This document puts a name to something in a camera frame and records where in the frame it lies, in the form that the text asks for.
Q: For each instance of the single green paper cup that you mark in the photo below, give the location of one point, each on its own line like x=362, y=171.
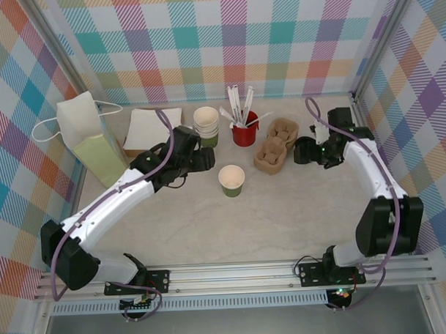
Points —
x=231, y=177

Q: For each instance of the green paper carry bag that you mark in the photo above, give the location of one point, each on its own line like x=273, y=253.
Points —
x=98, y=160

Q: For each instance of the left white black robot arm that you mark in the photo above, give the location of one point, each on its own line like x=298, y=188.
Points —
x=110, y=200

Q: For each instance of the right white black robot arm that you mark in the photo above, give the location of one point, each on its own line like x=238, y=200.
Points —
x=369, y=169

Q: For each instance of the stack of black cup lids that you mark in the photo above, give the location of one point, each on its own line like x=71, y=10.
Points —
x=301, y=155

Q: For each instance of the stack of green paper cups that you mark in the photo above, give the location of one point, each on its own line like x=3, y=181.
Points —
x=206, y=118

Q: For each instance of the small red metal bucket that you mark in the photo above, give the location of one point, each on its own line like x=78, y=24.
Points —
x=244, y=137

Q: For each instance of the stack of white napkins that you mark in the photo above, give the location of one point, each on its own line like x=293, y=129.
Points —
x=144, y=129

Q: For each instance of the small control circuit board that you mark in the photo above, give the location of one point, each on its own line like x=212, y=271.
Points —
x=138, y=305
x=343, y=294

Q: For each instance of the aluminium frame rail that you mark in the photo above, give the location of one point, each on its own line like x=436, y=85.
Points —
x=360, y=111

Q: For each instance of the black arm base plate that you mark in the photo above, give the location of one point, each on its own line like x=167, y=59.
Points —
x=311, y=275
x=159, y=281

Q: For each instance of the aluminium frame post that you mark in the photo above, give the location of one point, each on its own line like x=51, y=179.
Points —
x=69, y=55
x=381, y=40

